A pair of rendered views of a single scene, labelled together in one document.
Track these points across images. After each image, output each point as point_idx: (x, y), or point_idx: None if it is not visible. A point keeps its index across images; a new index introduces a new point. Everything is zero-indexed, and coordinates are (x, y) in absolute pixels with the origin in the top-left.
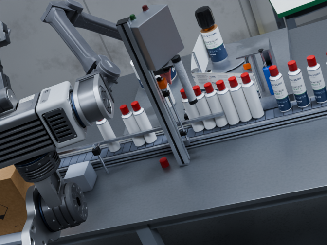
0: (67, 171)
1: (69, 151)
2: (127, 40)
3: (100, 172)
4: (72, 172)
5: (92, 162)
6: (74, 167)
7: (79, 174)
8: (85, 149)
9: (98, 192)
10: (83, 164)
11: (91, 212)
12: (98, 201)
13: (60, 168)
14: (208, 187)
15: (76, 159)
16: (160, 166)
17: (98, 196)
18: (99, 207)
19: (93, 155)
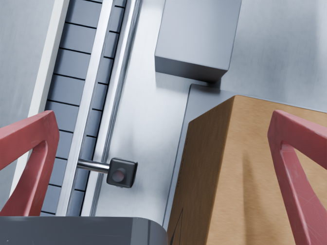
0: (191, 59)
1: (107, 37)
2: None
3: (155, 4)
4: (208, 40)
5: (135, 4)
6: (183, 33)
7: (234, 12)
8: (65, 16)
9: (245, 8)
10: (182, 1)
11: (318, 23)
12: (281, 7)
13: (105, 114)
14: None
15: (86, 59)
16: None
17: (262, 8)
18: (310, 0)
19: (100, 0)
